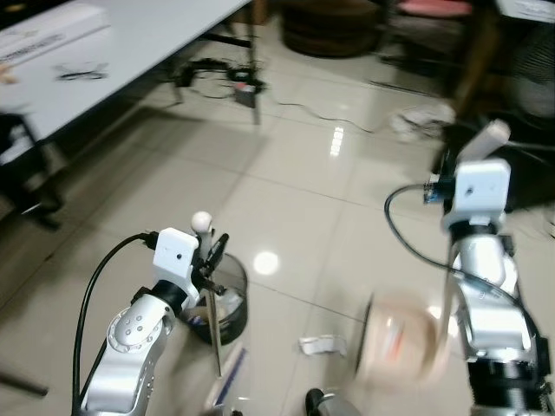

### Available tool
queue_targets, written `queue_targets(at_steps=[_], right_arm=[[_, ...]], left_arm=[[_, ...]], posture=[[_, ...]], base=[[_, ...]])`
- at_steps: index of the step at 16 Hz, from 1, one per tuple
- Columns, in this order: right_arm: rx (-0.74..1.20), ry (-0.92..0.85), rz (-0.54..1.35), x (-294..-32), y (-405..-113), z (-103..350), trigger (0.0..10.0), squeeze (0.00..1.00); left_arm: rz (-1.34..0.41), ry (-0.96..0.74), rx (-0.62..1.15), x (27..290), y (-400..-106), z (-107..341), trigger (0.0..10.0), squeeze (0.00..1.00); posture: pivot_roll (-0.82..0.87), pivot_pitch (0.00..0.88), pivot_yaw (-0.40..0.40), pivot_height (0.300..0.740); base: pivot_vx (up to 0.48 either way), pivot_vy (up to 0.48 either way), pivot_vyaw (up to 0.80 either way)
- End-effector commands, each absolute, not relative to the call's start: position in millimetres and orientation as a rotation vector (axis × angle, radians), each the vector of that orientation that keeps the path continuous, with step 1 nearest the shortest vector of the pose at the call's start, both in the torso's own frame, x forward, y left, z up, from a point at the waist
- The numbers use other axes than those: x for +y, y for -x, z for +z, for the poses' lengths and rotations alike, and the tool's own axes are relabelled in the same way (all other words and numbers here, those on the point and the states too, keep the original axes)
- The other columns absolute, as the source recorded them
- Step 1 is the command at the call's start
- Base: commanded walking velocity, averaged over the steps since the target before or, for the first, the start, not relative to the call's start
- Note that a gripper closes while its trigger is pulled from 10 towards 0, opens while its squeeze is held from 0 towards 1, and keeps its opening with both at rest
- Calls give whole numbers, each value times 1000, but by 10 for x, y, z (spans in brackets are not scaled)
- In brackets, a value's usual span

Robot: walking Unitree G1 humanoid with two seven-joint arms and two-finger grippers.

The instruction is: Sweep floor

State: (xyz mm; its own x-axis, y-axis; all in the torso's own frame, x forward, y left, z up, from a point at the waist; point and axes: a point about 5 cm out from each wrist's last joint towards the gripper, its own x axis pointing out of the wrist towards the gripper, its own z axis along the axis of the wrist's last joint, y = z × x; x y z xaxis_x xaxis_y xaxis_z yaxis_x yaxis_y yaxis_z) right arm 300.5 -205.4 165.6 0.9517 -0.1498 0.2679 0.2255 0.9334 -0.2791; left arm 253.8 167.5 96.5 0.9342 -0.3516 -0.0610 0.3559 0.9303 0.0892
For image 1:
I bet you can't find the broom with white knob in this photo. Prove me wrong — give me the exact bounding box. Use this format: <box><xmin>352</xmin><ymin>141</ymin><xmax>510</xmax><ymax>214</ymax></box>
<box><xmin>191</xmin><ymin>211</ymin><xmax>250</xmax><ymax>413</ymax></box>

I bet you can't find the black mesh waste bin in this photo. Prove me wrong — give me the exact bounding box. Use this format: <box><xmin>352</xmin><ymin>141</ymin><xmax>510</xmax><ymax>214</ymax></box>
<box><xmin>178</xmin><ymin>251</ymin><xmax>251</xmax><ymax>347</ymax></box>

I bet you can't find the white paper trash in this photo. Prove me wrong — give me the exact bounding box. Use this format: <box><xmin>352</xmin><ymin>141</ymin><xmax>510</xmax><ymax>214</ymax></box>
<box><xmin>215</xmin><ymin>289</ymin><xmax>245</xmax><ymax>320</ymax></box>

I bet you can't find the white paper scrap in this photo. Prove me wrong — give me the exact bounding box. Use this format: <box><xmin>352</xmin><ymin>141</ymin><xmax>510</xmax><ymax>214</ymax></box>
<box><xmin>299</xmin><ymin>334</ymin><xmax>349</xmax><ymax>357</ymax></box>

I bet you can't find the white table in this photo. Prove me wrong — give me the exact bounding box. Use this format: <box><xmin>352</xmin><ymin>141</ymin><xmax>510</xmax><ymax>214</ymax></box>
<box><xmin>0</xmin><ymin>0</ymin><xmax>263</xmax><ymax>167</ymax></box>

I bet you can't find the crumpled white cloth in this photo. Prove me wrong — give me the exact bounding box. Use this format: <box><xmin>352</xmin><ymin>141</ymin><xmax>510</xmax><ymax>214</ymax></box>
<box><xmin>389</xmin><ymin>103</ymin><xmax>457</xmax><ymax>141</ymax></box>

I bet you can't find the black mesh fan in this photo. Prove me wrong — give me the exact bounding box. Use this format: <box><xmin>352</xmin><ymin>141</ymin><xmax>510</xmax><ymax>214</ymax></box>
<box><xmin>508</xmin><ymin>24</ymin><xmax>555</xmax><ymax>118</ymax></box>

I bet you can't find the round dark brown stool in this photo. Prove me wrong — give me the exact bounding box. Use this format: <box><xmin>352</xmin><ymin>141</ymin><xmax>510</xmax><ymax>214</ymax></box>
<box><xmin>281</xmin><ymin>0</ymin><xmax>383</xmax><ymax>59</ymax></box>

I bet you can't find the white cardboard box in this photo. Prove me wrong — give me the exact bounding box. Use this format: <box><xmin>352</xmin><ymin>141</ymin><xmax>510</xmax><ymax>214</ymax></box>
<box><xmin>0</xmin><ymin>0</ymin><xmax>111</xmax><ymax>68</ymax></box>

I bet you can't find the brown wooden chair leg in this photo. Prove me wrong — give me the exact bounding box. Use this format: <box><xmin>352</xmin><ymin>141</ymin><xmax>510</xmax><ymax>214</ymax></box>
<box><xmin>451</xmin><ymin>13</ymin><xmax>506</xmax><ymax>117</ymax></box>

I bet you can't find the red chair seat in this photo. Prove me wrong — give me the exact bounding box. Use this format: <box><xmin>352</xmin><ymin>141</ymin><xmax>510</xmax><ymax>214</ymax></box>
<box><xmin>398</xmin><ymin>0</ymin><xmax>474</xmax><ymax>19</ymax></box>

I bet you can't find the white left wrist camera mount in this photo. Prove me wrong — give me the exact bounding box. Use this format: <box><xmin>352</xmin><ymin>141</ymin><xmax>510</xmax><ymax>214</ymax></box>
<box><xmin>153</xmin><ymin>228</ymin><xmax>201</xmax><ymax>301</ymax></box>

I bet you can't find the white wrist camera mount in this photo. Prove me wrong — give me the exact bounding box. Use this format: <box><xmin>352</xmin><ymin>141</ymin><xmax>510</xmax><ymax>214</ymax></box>
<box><xmin>153</xmin><ymin>228</ymin><xmax>201</xmax><ymax>301</ymax></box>
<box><xmin>453</xmin><ymin>159</ymin><xmax>512</xmax><ymax>219</ymax></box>

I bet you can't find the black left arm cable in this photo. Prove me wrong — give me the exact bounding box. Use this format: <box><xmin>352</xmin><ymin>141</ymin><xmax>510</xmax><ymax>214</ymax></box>
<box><xmin>73</xmin><ymin>231</ymin><xmax>159</xmax><ymax>410</ymax></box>

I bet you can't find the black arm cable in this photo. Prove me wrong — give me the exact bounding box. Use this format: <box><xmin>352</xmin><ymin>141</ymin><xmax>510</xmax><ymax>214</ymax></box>
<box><xmin>73</xmin><ymin>231</ymin><xmax>159</xmax><ymax>410</ymax></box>
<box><xmin>383</xmin><ymin>184</ymin><xmax>521</xmax><ymax>315</ymax></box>

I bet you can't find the black power strip with cables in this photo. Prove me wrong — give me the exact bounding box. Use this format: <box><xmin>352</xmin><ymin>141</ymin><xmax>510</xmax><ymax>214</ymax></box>
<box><xmin>172</xmin><ymin>58</ymin><xmax>266</xmax><ymax>110</ymax></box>

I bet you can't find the thin black floor cable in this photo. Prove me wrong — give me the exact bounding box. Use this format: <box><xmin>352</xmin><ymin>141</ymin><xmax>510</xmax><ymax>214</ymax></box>
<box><xmin>260</xmin><ymin>98</ymin><xmax>393</xmax><ymax>136</ymax></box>

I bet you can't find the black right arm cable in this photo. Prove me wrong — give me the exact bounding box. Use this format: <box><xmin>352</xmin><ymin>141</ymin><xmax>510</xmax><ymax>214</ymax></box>
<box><xmin>383</xmin><ymin>184</ymin><xmax>521</xmax><ymax>315</ymax></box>

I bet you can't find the black tangled wire item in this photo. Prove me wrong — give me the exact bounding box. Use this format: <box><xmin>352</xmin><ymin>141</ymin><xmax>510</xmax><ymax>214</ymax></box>
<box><xmin>55</xmin><ymin>62</ymin><xmax>110</xmax><ymax>82</ymax></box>

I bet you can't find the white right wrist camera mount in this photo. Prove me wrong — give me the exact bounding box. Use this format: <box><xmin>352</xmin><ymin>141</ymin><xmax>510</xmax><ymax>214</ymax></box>
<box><xmin>453</xmin><ymin>159</ymin><xmax>512</xmax><ymax>219</ymax></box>

